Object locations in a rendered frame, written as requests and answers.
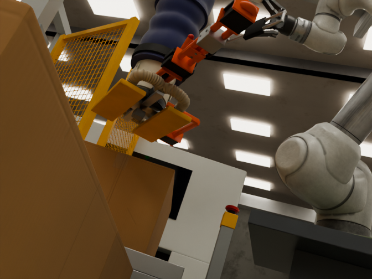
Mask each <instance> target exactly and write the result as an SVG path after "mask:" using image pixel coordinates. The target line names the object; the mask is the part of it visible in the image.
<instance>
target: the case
mask: <svg viewBox="0 0 372 279"><path fill-rule="evenodd" d="M84 143H85V146H86V148H87V151H88V153H89V156H90V159H91V161H92V164H93V166H94V169H95V172H96V174H97V177H98V179H99V182H100V185H101V188H102V190H103V193H104V195H105V198H106V200H107V203H108V206H109V208H110V211H111V214H112V216H113V219H114V221H115V224H116V227H117V230H118V232H119V235H120V237H121V240H122V242H123V245H124V247H127V248H129V249H133V250H136V251H139V252H141V253H144V254H147V255H150V256H153V257H155V255H156V252H157V249H158V246H159V243H160V240H161V237H162V235H163V232H164V228H165V226H166V223H167V220H168V217H169V214H170V212H171V206H172V195H173V185H174V174H175V170H174V169H170V168H167V167H164V166H161V165H159V164H155V163H152V162H149V161H145V160H143V159H140V158H137V157H134V156H130V155H128V154H125V153H122V152H119V151H116V150H113V149H110V148H107V147H103V146H100V145H98V144H94V143H91V142H88V141H85V140H84Z"/></svg>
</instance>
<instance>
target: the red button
mask: <svg viewBox="0 0 372 279"><path fill-rule="evenodd" d="M225 209H226V211H227V212H229V213H232V214H237V213H239V208H238V207H236V206H233V205H227V206H226V207H225Z"/></svg>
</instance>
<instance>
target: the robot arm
mask: <svg viewBox="0 0 372 279"><path fill-rule="evenodd" d="M251 1H254V2H256V3H259V4H261V3H262V4H263V5H264V6H265V8H266V9H267V10H268V12H269V13H270V16H272V15H275V14H277V13H279V12H282V11H283V10H286V8H285V7H283V6H281V5H280V4H279V3H277V2H276V1H275V0H251ZM356 9H363V10H365V11H367V12H368V13H369V14H370V15H371V16H372V0H319V2H318V5H317V9H316V14H315V16H314V19H313V21H312V22H311V21H310V20H306V19H303V18H301V17H298V18H297V19H296V18H295V17H293V16H291V15H285V18H284V22H283V23H280V24H277V25H274V26H272V27H269V28H267V29H268V30H266V29H264V31H265V33H264V34H261V35H258V36H256V37H274V38H276V37H277V36H278V34H279V32H280V33H281V34H283V35H286V36H289V39H290V40H293V41H296V42H298V43H300V44H303V45H305V46H306V47H307V48H309V49H311V50H314V51H316V52H319V53H322V54H327V55H337V54H339V53H340V52H341V51H342V50H343V49H344V47H345V44H346V42H347V38H346V36H345V35H344V33H343V32H341V31H339V26H340V23H341V20H343V19H345V18H346V17H348V16H350V15H352V14H353V13H354V11H355V10H356ZM269 29H273V30H269ZM371 131H372V73H371V74H370V75H369V76H368V77H367V78H366V80H365V81H364V82H363V83H362V84H361V86H360V87H359V88H358V89H357V91H356V92H355V93H354V94H353V95H352V97H351V98H350V99H349V100H348V101H347V103H346V104H345V105H344V106H343V107H342V109H341V110H340V111H339V112H338V113H337V115H336V116H335V117H334V119H332V120H331V122H330V123H328V122H323V123H319V124H316V125H315V126H313V127H312V128H310V129H309V130H308V131H306V132H304V133H298V134H295V135H293V136H291V137H289V138H287V139H286V140H284V141H283V142H282V143H281V145H280V146H279V147H278V149H277V151H276V154H275V168H276V171H277V174H278V176H279V178H280V179H281V180H282V182H283V183H284V185H285V186H286V187H287V188H288V189H289V190H290V191H291V192H292V193H293V194H294V195H296V196H297V197H299V198H300V199H302V200H303V201H304V202H306V203H308V204H310V205H312V207H313V209H314V211H315V212H316V213H317V222H316V225H319V226H324V227H327V228H330V229H334V230H339V231H343V232H346V233H350V234H356V235H361V236H367V237H371V225H372V173H371V171H370V169H369V167H368V166H367V165H366V164H365V163H364V162H363V161H361V160H360V159H361V147H360V145H361V143H362V142H363V141H364V140H365V139H366V138H367V136H368V135H369V134H370V133H371Z"/></svg>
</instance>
